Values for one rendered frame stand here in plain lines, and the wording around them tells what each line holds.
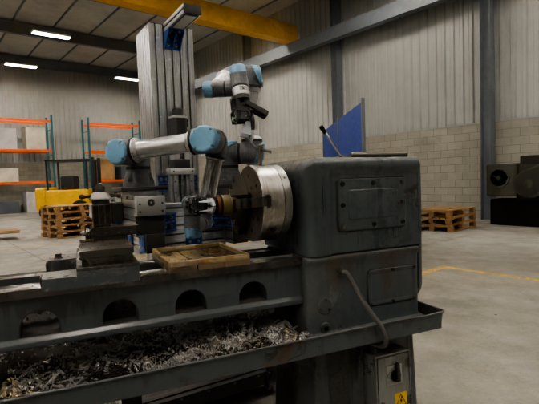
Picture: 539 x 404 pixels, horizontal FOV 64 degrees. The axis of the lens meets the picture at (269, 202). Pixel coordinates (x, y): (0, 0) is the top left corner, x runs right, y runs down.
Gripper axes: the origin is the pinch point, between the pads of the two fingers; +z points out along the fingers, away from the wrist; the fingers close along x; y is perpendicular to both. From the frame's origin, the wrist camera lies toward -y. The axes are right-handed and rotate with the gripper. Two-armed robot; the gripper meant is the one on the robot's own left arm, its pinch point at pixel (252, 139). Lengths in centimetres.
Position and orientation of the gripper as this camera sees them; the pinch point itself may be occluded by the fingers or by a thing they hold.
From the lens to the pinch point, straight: 189.7
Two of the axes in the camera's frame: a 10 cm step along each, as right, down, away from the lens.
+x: 3.9, -2.5, -8.9
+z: 1.5, 9.7, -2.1
